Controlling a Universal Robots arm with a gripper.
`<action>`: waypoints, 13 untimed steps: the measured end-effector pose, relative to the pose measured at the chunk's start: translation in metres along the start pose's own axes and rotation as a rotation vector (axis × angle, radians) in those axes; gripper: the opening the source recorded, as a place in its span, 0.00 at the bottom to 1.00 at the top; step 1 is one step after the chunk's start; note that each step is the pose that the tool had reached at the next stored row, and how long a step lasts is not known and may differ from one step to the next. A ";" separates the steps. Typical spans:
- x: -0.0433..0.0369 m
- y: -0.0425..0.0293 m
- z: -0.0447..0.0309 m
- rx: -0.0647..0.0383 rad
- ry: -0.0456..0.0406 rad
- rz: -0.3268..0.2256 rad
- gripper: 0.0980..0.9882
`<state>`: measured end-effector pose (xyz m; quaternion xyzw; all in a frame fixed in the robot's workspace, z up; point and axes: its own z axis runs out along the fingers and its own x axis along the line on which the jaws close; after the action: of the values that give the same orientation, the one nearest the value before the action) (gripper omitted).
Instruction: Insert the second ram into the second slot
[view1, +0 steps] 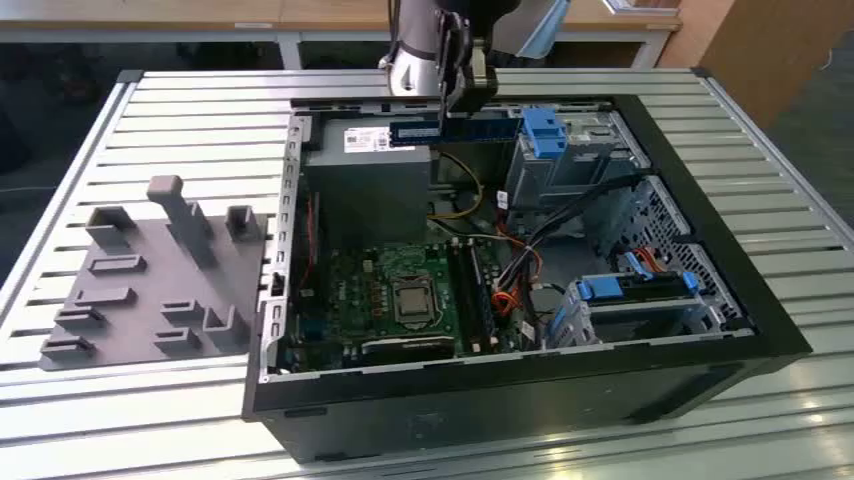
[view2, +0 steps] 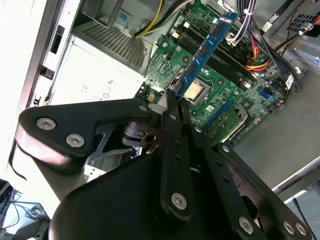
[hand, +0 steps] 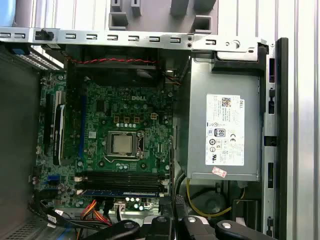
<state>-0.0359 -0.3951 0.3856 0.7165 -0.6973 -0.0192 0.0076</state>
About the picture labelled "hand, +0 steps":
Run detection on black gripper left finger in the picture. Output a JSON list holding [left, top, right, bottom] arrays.
[[86, 194, 175, 240]]

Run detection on RAM slot white clips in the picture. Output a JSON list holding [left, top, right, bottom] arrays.
[[74, 176, 168, 183]]

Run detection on grey parts rack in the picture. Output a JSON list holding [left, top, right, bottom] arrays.
[[108, 0, 218, 35]]

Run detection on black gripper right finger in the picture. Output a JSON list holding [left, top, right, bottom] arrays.
[[174, 194, 276, 240]]

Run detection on green motherboard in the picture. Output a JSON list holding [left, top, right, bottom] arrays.
[[32, 72, 176, 213]]

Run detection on short red black wire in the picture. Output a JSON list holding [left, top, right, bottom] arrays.
[[161, 71, 181, 86]]

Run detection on yellow wire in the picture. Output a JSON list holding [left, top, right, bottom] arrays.
[[186, 178, 247, 218]]

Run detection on black expansion slot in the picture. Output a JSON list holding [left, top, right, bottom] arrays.
[[43, 93, 55, 152]]

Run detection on blue RAM stick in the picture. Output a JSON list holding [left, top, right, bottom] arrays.
[[83, 189, 160, 197]]

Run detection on metal locking lever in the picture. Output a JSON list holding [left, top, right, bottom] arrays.
[[103, 154, 143, 163]]

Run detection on silver CPU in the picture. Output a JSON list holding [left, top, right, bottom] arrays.
[[111, 133, 133, 153]]

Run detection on orange red wire bundle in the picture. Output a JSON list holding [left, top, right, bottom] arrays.
[[79, 199, 113, 226]]

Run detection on long red black twisted wire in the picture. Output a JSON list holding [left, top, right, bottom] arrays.
[[67, 56, 159, 65]]

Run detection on RAM slot black clips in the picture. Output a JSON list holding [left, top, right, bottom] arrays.
[[83, 171, 161, 177], [83, 182, 161, 190]]

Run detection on grey power supply white label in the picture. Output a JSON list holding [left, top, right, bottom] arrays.
[[184, 49, 263, 183]]

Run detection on round grey case speaker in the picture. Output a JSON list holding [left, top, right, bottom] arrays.
[[191, 188, 232, 218]]

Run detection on black plastic case latch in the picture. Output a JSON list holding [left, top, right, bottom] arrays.
[[36, 29, 55, 42]]

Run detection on black case fan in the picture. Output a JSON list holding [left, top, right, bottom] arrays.
[[66, 47, 166, 88]]

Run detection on metal socket cover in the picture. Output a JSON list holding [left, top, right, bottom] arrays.
[[105, 129, 146, 161]]

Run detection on black open PC case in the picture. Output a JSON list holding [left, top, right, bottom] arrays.
[[0, 26, 290, 240]]

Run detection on black flat cable bundle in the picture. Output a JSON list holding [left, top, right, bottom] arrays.
[[27, 192, 118, 231]]

